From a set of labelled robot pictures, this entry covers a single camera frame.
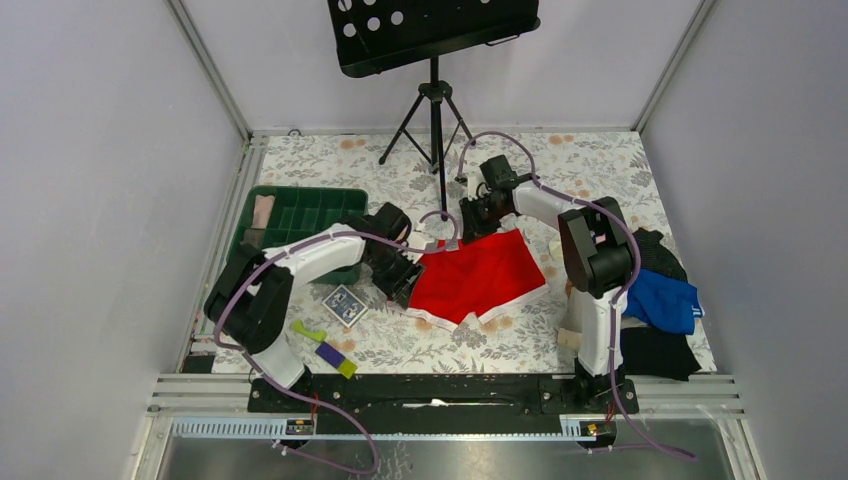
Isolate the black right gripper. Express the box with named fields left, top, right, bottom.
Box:
left=459, top=193, right=509, bottom=246

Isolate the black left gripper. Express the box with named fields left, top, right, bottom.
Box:
left=366, top=246, right=425, bottom=308

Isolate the red underwear white trim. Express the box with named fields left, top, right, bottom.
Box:
left=389, top=229, right=549, bottom=332

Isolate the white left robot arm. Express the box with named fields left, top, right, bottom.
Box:
left=203, top=203, right=425, bottom=411

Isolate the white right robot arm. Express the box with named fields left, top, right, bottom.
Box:
left=456, top=155, right=641, bottom=412

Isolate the blue playing card box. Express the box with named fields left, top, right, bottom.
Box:
left=321, top=285, right=368, bottom=328

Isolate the floral patterned table mat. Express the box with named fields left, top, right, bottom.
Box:
left=257, top=132, right=674, bottom=373

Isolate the pale yellow-green garment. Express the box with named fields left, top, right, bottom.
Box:
left=548, top=239, right=564, bottom=266

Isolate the green plastic divided tray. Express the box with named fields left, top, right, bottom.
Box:
left=225, top=186, right=368, bottom=260

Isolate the purple and green block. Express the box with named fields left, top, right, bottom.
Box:
left=315, top=342, right=357, bottom=379

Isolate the lime green plastic piece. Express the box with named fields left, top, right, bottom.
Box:
left=291, top=320, right=327, bottom=343

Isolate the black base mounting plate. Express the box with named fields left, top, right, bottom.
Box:
left=247, top=374, right=615, bottom=436

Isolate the pink rolled cloth in tray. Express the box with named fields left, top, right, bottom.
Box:
left=251, top=195, right=275, bottom=229

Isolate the beige grey garment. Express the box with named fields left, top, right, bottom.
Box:
left=557, top=291, right=583, bottom=352

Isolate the black mesh garment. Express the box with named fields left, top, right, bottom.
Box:
left=633, top=228, right=688, bottom=282

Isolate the black music stand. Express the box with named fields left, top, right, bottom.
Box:
left=327, top=0, right=541, bottom=211

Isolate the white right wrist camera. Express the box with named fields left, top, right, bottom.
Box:
left=455, top=172, right=489, bottom=200

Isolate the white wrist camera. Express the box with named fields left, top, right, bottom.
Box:
left=455, top=172, right=489, bottom=200
left=406, top=230, right=440, bottom=253

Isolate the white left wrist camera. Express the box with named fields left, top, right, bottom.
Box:
left=406, top=230, right=440, bottom=253

